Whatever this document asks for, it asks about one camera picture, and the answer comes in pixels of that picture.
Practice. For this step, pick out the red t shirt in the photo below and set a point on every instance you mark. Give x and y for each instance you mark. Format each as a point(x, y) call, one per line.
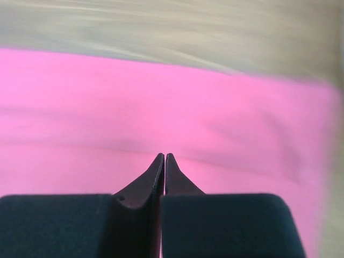
point(83, 124)

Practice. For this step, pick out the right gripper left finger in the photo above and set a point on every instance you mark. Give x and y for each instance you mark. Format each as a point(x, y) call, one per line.
point(138, 193)

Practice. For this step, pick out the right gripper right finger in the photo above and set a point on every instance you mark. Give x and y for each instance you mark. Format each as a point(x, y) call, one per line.
point(176, 181)

